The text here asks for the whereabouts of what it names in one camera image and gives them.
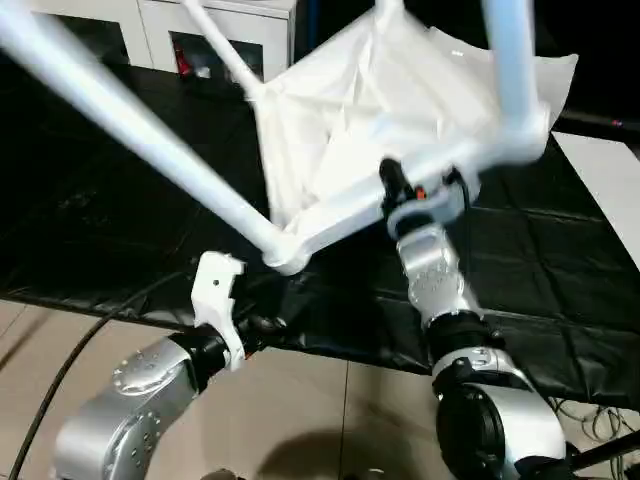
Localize white plastic table leg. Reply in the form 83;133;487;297
0;0;301;274
480;0;551;151
180;0;267;100

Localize black table mat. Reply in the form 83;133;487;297
0;52;640;409

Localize grey cushion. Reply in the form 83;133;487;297
424;27;580;126

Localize black couch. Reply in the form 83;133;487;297
292;0;640;134

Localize white cabinet with glass doors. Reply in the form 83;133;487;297
97;0;297;81

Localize black stand bar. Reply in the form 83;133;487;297
564;429;640;471

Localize loose floor cables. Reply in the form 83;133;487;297
547;394;640;480

